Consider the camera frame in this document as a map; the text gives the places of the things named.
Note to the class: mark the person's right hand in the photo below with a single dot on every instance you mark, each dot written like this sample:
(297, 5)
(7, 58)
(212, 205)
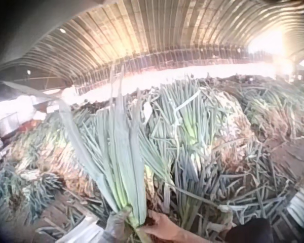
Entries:
(164, 227)

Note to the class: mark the person's left hand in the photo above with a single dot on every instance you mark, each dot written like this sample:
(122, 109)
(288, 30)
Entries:
(115, 224)

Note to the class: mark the person's right fingers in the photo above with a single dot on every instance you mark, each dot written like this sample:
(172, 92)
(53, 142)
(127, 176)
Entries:
(148, 229)

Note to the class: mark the person's left fingers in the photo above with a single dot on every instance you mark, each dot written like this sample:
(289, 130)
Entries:
(123, 213)

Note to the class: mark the green leek bunch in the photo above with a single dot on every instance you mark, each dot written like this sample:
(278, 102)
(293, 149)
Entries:
(121, 152)

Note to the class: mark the white trimmed leek stalks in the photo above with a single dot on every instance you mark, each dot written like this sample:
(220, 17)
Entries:
(82, 230)

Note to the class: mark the heap of green leeks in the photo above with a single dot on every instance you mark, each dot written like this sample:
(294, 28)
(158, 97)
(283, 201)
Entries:
(205, 141)

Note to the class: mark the heap of white sacks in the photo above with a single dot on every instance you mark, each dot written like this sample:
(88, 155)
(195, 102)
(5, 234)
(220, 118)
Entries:
(15, 108)

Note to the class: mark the stack of white trimmed stalks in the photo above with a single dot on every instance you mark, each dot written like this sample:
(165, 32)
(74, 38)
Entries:
(302, 205)

